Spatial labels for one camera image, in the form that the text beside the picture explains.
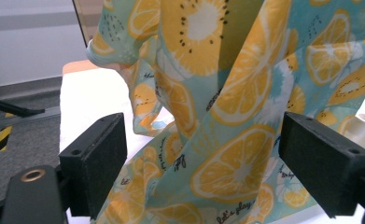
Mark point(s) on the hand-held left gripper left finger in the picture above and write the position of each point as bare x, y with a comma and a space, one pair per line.
93, 168

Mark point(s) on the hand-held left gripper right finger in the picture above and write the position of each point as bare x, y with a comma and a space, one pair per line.
323, 165

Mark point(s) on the yellow-green snack bag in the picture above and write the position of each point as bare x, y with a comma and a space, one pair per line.
233, 93

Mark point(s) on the white table cover board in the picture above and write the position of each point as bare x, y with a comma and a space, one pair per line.
90, 99

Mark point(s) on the yellow black floor tape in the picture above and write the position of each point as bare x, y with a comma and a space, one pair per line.
2, 138

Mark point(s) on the black metal stand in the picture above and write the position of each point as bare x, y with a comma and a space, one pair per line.
9, 107

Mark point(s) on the wooden desk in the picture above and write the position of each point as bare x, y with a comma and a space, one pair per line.
88, 15

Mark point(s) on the aluminium floor rail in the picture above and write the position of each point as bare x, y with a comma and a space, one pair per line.
21, 119

